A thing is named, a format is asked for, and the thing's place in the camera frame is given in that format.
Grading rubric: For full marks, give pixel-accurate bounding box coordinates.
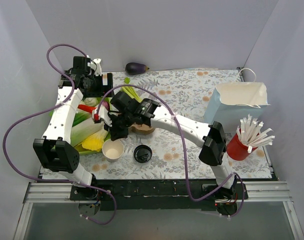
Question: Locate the purple eggplant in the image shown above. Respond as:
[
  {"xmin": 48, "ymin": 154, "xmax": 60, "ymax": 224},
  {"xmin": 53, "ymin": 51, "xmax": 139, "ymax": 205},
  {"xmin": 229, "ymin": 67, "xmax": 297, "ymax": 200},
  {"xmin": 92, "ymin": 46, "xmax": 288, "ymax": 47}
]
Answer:
[{"xmin": 125, "ymin": 62, "xmax": 150, "ymax": 76}]

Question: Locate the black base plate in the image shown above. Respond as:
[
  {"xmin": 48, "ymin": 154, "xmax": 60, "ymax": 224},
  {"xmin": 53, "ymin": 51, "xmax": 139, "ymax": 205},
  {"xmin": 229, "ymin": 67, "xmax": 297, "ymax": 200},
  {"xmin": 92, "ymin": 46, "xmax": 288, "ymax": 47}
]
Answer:
[{"xmin": 26, "ymin": 179, "xmax": 288, "ymax": 215}]

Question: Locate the black plastic cup lid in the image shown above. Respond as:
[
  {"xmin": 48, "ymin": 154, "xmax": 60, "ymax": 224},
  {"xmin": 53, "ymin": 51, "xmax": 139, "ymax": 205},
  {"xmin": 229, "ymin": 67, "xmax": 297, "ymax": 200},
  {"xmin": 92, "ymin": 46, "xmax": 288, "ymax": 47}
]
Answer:
[{"xmin": 133, "ymin": 144, "xmax": 153, "ymax": 164}]

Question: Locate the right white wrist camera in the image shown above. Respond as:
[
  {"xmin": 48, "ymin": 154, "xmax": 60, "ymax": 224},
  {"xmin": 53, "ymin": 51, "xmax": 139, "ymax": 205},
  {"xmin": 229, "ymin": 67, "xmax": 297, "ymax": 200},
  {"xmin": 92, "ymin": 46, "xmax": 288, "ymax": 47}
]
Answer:
[{"xmin": 92, "ymin": 106, "xmax": 118, "ymax": 131}]

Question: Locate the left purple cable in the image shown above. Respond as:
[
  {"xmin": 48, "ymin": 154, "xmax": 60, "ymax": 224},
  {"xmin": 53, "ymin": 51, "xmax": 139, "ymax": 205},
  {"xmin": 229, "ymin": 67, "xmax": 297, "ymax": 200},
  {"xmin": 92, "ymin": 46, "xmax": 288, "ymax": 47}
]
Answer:
[{"xmin": 2, "ymin": 44, "xmax": 117, "ymax": 225}]

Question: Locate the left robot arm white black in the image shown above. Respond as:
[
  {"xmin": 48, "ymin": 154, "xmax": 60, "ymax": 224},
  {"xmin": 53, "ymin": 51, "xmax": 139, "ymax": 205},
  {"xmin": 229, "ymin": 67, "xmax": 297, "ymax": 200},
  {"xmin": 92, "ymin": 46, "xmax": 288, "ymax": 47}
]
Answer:
[{"xmin": 33, "ymin": 56, "xmax": 113, "ymax": 200}]

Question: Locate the green plastic tray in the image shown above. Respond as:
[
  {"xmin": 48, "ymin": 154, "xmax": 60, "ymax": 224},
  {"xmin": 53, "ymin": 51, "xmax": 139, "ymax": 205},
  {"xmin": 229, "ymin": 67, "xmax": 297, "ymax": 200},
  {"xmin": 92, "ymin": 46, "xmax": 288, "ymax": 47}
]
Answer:
[{"xmin": 70, "ymin": 109, "xmax": 108, "ymax": 153}]

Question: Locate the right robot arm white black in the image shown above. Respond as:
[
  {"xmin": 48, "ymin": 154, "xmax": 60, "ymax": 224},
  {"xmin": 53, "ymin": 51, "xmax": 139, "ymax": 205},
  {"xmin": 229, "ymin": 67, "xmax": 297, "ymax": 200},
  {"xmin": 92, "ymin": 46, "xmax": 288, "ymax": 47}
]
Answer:
[{"xmin": 109, "ymin": 91, "xmax": 237, "ymax": 199}]

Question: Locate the purple cable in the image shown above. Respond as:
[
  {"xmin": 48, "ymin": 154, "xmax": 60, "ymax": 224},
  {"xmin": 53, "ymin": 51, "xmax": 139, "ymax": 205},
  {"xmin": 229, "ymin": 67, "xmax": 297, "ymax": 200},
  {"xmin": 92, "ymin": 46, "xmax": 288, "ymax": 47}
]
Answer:
[
  {"xmin": 96, "ymin": 86, "xmax": 245, "ymax": 218},
  {"xmin": 2, "ymin": 44, "xmax": 117, "ymax": 225}
]

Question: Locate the floral table mat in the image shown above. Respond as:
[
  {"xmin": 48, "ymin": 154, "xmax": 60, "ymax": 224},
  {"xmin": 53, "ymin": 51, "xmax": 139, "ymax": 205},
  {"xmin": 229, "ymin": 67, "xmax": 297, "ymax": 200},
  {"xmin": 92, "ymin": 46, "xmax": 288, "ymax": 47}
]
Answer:
[{"xmin": 39, "ymin": 69, "xmax": 273, "ymax": 180}]

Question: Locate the brown cardboard cup carrier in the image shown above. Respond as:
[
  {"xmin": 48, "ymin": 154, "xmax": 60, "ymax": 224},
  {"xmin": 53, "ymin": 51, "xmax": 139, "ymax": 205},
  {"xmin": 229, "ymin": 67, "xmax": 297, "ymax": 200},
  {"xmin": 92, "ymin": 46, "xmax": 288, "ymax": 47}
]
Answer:
[{"xmin": 128, "ymin": 123, "xmax": 155, "ymax": 136}]

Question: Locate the red cup holder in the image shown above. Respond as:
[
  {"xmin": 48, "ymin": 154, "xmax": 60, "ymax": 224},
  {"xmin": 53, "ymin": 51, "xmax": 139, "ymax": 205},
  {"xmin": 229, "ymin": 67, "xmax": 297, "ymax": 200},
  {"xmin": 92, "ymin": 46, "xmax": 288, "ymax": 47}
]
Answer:
[{"xmin": 227, "ymin": 130, "xmax": 257, "ymax": 161}]

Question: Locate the light blue paper bag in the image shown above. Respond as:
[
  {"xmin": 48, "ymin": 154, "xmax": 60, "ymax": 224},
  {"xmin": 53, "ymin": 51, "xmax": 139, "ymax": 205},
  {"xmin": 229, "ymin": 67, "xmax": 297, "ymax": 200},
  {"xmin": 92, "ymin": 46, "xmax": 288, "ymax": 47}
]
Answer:
[{"xmin": 204, "ymin": 77, "xmax": 269, "ymax": 133}]

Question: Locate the yellow leafy cabbage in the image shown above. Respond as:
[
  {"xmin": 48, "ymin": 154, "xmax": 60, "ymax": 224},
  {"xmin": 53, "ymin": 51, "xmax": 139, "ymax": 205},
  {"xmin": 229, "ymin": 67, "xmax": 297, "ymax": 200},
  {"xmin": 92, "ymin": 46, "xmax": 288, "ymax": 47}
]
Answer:
[{"xmin": 81, "ymin": 128, "xmax": 108, "ymax": 152}]

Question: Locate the green onion stalk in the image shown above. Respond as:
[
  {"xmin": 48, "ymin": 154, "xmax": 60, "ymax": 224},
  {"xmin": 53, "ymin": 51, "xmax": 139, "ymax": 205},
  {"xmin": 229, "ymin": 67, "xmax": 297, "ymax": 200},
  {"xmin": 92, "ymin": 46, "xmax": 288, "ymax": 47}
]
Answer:
[{"xmin": 120, "ymin": 86, "xmax": 142, "ymax": 103}]

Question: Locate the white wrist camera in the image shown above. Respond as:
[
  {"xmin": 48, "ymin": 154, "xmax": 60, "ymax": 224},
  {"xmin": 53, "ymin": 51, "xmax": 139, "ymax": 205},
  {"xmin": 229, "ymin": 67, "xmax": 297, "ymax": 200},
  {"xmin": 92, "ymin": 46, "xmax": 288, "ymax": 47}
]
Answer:
[
  {"xmin": 90, "ymin": 58, "xmax": 102, "ymax": 76},
  {"xmin": 92, "ymin": 106, "xmax": 118, "ymax": 131}
]

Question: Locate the white paper coffee cup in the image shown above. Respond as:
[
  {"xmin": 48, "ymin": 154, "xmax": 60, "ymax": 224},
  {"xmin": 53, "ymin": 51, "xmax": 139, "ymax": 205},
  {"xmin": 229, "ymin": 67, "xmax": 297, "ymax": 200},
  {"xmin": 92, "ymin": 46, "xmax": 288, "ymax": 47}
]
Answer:
[{"xmin": 102, "ymin": 139, "xmax": 124, "ymax": 163}]

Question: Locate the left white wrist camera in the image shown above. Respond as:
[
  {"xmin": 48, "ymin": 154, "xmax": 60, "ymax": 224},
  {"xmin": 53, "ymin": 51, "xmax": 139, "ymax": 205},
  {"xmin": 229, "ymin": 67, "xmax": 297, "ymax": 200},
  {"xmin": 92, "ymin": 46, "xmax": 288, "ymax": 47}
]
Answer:
[{"xmin": 90, "ymin": 58, "xmax": 102, "ymax": 76}]

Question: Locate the aluminium rail frame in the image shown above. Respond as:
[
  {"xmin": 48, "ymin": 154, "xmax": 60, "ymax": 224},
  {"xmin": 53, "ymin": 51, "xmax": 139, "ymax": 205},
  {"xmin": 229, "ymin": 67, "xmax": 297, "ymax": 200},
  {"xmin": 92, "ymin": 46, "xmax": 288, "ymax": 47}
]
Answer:
[{"xmin": 13, "ymin": 67, "xmax": 304, "ymax": 240}]

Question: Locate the orange carrot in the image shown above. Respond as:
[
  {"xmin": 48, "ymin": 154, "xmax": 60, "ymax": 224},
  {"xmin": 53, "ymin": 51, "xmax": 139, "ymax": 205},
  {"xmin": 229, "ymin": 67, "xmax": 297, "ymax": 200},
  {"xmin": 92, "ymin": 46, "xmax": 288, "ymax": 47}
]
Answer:
[{"xmin": 77, "ymin": 104, "xmax": 97, "ymax": 114}]

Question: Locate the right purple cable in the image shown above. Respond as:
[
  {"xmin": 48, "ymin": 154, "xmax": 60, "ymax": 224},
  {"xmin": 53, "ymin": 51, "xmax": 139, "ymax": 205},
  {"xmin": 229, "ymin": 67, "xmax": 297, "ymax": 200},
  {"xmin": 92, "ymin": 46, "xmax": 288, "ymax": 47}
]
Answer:
[{"xmin": 96, "ymin": 86, "xmax": 245, "ymax": 218}]

